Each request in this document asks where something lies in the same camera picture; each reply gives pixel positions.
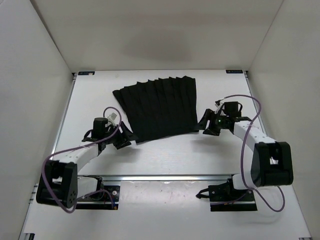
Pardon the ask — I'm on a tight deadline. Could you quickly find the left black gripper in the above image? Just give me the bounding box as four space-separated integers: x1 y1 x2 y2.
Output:
104 120 139 150

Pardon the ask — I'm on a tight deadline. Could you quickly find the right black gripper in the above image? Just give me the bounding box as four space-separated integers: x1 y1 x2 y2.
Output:
194 109 228 136

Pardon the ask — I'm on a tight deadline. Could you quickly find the black pleated skirt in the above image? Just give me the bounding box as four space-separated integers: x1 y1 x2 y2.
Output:
112 76 198 144

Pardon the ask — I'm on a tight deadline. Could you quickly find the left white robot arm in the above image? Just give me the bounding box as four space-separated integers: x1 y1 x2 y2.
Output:
35 113 137 212

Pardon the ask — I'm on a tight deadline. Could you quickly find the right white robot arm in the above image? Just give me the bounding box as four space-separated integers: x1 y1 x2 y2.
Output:
195 101 294 200

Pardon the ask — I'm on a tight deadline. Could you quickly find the left blue corner label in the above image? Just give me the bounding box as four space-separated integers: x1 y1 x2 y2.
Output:
77 71 95 76

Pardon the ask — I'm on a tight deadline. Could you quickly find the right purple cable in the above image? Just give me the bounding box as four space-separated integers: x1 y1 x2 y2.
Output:
214 93 286 213

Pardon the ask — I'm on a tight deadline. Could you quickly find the purple cable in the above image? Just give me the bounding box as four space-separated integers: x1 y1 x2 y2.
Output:
41 106 123 214
214 93 286 213

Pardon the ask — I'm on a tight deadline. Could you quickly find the aluminium table frame rail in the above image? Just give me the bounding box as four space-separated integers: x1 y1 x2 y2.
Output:
54 70 257 181

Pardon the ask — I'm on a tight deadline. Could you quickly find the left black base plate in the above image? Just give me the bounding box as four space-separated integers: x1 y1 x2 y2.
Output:
76 175 121 211

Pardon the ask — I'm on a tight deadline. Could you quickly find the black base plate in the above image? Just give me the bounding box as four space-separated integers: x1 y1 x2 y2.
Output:
76 175 121 211
195 178 258 212

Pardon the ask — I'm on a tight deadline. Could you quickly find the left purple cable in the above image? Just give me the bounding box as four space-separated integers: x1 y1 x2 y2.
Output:
41 106 123 214

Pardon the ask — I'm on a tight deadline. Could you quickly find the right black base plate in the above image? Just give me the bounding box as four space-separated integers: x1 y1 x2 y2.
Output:
195 178 258 212

